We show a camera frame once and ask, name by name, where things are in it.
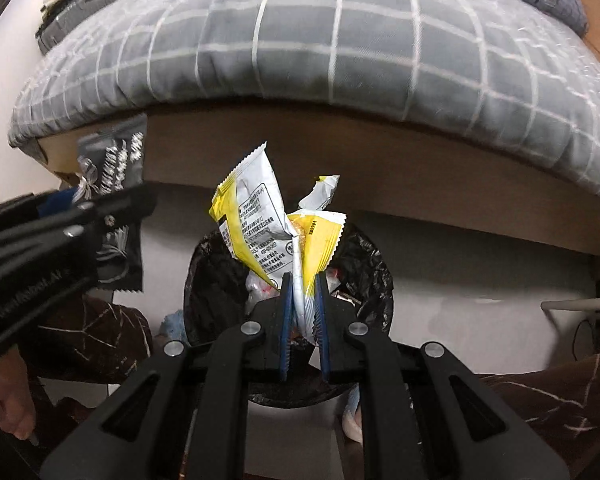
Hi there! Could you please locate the black snack wrapper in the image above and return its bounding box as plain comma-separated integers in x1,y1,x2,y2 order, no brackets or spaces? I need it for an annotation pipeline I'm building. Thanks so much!
73,114,148,292

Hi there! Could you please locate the yellow snack wrapper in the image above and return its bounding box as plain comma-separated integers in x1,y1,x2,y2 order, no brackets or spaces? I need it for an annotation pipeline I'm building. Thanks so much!
209,144,347,344

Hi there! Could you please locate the pink white plastic bag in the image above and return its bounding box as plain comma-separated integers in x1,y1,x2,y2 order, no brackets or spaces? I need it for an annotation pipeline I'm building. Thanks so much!
245,270,279,315

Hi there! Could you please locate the black lined trash bin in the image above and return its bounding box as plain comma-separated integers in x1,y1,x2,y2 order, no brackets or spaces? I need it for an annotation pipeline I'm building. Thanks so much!
183,223,394,408

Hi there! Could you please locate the person's left hand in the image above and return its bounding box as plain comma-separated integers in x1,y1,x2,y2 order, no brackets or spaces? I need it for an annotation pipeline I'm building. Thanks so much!
0,347,36,441

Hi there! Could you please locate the grey suitcase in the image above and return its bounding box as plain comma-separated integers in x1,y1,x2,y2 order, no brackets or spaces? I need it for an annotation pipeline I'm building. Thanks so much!
35,0,117,55

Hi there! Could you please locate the grey checkered bed sheet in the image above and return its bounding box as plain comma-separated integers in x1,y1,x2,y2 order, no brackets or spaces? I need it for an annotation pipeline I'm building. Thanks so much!
8,0,600,196

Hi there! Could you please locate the wooden bed frame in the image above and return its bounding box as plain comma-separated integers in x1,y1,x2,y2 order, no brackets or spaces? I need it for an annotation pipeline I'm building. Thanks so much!
35,106,600,261

